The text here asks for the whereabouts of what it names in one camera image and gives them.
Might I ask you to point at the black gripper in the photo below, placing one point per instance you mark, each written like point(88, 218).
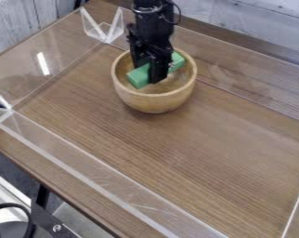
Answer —
point(148, 38)

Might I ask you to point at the green rectangular block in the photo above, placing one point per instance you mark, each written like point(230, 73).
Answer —
point(139, 75)

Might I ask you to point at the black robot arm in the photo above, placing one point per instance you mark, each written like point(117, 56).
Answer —
point(152, 3)

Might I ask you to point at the brown wooden bowl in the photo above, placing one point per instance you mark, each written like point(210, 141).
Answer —
point(159, 98)

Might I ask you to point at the clear acrylic front barrier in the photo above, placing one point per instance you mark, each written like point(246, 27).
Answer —
point(128, 203)

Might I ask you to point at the black table leg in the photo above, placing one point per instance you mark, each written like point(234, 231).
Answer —
point(43, 196)

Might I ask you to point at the clear acrylic corner bracket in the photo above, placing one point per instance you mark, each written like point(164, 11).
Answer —
point(104, 32)

